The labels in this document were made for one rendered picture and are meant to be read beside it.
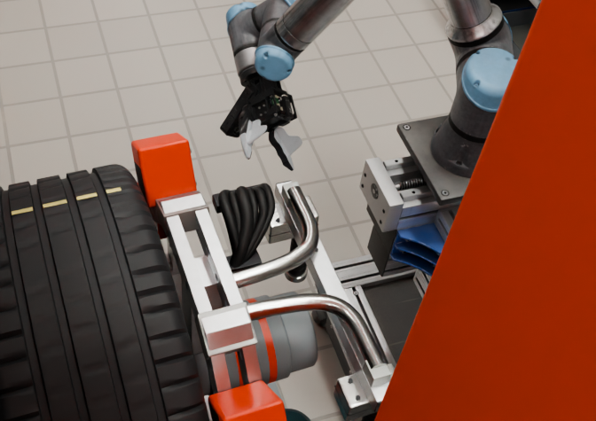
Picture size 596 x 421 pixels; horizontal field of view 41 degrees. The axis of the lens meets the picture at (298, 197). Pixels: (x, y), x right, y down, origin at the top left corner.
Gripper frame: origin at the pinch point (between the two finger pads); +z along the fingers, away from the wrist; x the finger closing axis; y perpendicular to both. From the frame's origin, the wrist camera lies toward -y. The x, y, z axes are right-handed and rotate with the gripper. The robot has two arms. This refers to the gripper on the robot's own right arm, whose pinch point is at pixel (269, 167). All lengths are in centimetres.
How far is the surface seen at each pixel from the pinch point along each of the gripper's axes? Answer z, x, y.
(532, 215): 46, -90, 71
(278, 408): 49, -48, 25
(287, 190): 13.6, -20.0, 15.5
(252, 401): 47, -49, 21
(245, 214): 18.0, -29.7, 13.0
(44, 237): 22, -61, 4
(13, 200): 14, -60, -2
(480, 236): 45, -87, 68
